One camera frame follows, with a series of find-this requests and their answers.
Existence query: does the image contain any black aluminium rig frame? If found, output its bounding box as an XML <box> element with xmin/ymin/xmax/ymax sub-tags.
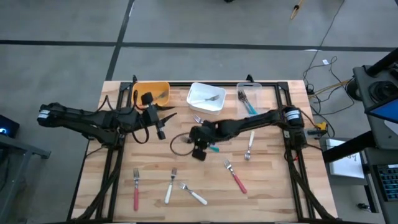
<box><xmin>67</xmin><ymin>81</ymin><xmax>338</xmax><ymax>223</ymax></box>

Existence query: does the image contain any white handled fork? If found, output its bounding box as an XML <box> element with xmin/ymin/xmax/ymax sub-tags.
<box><xmin>177</xmin><ymin>182</ymin><xmax>208</xmax><ymax>206</ymax></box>
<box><xmin>190</xmin><ymin>95</ymin><xmax>221</xmax><ymax>105</ymax></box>
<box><xmin>164</xmin><ymin>167</ymin><xmax>177</xmax><ymax>205</ymax></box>
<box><xmin>244</xmin><ymin>130</ymin><xmax>256</xmax><ymax>161</ymax></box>

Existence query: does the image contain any white plastic bin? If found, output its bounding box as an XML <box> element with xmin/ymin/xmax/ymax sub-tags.
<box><xmin>185</xmin><ymin>82</ymin><xmax>228</xmax><ymax>115</ymax></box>

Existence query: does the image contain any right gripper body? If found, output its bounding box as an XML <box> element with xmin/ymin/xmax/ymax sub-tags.
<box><xmin>192</xmin><ymin>120</ymin><xmax>219</xmax><ymax>151</ymax></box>

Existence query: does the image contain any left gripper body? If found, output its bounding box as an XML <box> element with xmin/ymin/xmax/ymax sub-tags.
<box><xmin>141</xmin><ymin>105</ymin><xmax>161</xmax><ymax>125</ymax></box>

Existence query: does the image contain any black device with blue light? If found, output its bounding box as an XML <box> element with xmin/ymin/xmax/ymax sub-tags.
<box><xmin>0</xmin><ymin>114</ymin><xmax>20</xmax><ymax>139</ymax></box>

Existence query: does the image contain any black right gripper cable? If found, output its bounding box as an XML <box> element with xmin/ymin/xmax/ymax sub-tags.
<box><xmin>169</xmin><ymin>132</ymin><xmax>197</xmax><ymax>156</ymax></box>

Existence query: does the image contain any clear plastic bin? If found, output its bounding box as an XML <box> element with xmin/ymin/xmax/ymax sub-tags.
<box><xmin>236</xmin><ymin>82</ymin><xmax>263</xmax><ymax>118</ymax></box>

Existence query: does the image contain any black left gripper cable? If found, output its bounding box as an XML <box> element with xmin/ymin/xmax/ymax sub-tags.
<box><xmin>131</xmin><ymin>123</ymin><xmax>149</xmax><ymax>144</ymax></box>

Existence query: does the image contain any grey equipment cart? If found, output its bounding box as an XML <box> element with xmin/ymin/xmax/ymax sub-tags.
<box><xmin>320</xmin><ymin>46</ymin><xmax>398</xmax><ymax>224</ymax></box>

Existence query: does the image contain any grey side table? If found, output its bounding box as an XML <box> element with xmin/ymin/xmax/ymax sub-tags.
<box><xmin>0</xmin><ymin>133</ymin><xmax>52</xmax><ymax>224</ymax></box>

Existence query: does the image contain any white box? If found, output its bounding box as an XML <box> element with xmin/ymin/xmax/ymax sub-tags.
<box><xmin>325</xmin><ymin>138</ymin><xmax>365</xmax><ymax>180</ymax></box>

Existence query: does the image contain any monitor with blue screen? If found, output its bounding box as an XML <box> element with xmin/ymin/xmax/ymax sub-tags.
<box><xmin>364</xmin><ymin>98</ymin><xmax>398</xmax><ymax>125</ymax></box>

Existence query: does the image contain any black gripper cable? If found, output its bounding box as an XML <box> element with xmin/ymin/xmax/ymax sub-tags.
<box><xmin>131</xmin><ymin>123</ymin><xmax>149</xmax><ymax>144</ymax></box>
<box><xmin>169</xmin><ymin>132</ymin><xmax>197</xmax><ymax>156</ymax></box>

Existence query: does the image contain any looped black floor cable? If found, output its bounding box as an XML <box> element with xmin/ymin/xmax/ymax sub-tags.
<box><xmin>310</xmin><ymin>55</ymin><xmax>357</xmax><ymax>116</ymax></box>

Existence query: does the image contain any yellow plastic bin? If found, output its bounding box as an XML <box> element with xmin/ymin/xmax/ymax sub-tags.
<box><xmin>132</xmin><ymin>81</ymin><xmax>171</xmax><ymax>107</ymax></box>

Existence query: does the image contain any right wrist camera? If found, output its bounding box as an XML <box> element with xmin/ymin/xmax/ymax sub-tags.
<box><xmin>191</xmin><ymin>148</ymin><xmax>207</xmax><ymax>162</ymax></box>

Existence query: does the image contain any coiled black cable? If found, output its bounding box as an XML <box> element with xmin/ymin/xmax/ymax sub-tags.
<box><xmin>368</xmin><ymin>80</ymin><xmax>398</xmax><ymax>104</ymax></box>

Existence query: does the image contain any yellow floor cable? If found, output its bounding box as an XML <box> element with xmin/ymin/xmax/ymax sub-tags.
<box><xmin>307</xmin><ymin>79</ymin><xmax>352</xmax><ymax>98</ymax></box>

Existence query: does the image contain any long black floor cable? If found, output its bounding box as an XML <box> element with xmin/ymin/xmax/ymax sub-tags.
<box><xmin>302</xmin><ymin>0</ymin><xmax>346</xmax><ymax>94</ymax></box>

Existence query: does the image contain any backlit keyboard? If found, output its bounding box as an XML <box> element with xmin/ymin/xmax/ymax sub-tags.
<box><xmin>374</xmin><ymin>164</ymin><xmax>398</xmax><ymax>202</ymax></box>

